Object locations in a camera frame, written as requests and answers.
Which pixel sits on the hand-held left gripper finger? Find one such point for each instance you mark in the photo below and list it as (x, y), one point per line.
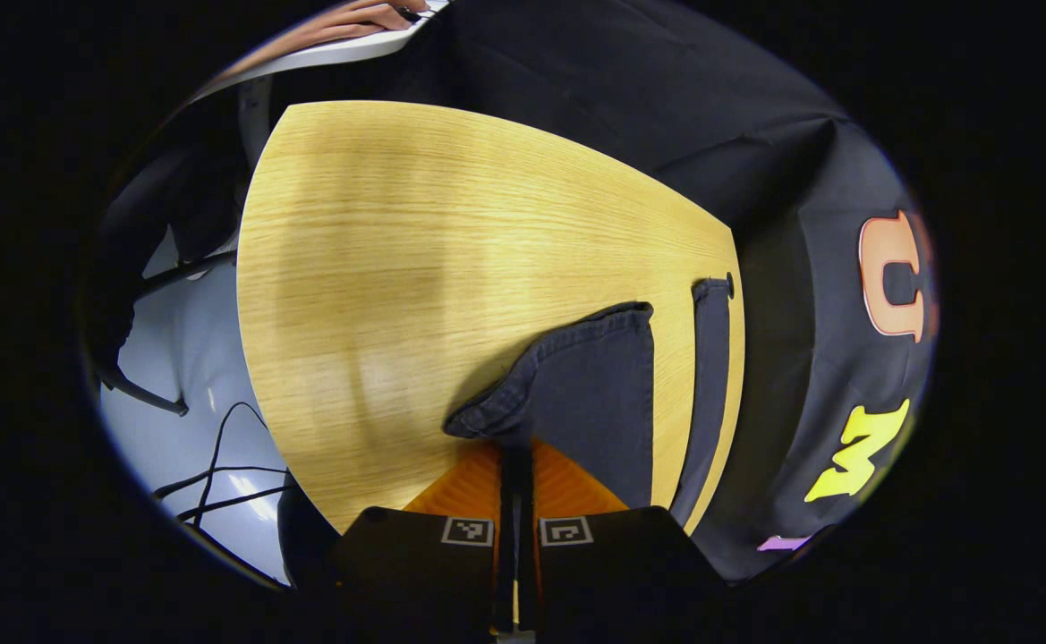
(527, 572)
(508, 555)

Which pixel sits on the dark grey jeans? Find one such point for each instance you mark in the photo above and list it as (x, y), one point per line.
(585, 385)

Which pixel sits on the black stand leg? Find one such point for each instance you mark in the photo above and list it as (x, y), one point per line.
(151, 396)

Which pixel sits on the black backdrop cloth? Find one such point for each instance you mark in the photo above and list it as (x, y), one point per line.
(630, 107)

